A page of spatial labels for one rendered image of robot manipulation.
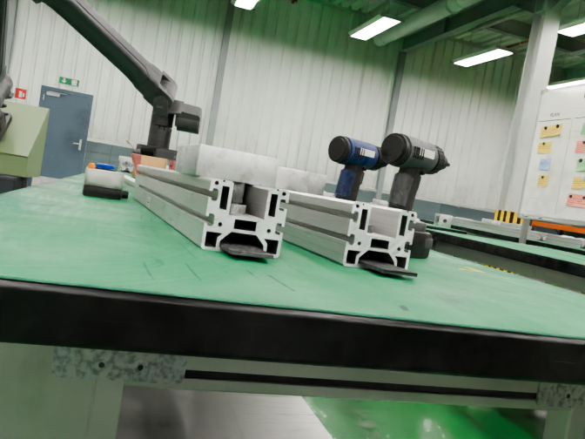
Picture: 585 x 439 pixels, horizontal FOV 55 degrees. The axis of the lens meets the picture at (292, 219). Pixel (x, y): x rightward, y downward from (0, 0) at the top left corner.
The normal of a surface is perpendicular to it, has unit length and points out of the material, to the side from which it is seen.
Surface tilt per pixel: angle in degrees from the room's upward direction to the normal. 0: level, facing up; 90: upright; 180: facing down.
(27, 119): 45
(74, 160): 90
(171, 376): 90
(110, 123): 90
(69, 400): 90
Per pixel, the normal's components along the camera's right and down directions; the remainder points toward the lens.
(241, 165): 0.37, 0.11
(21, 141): 0.24, -0.64
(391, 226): -0.91, -0.14
